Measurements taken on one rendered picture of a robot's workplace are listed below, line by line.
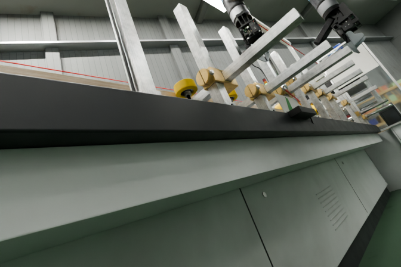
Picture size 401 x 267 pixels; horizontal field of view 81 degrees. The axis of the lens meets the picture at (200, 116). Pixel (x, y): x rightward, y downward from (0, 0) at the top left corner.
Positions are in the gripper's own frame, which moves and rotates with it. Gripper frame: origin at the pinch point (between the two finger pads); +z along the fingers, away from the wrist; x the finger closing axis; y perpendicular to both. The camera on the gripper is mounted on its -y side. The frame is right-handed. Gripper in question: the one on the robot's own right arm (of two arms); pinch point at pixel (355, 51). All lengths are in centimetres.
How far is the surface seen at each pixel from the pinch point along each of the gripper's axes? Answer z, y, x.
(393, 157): 50, -34, 237
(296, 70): 2.7, -16.1, -26.6
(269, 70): -13.7, -30.2, -5.8
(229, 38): -23.8, -30.0, -30.8
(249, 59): 2, -20, -51
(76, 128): 20, -27, -96
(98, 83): -6, -49, -79
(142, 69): 5, -30, -80
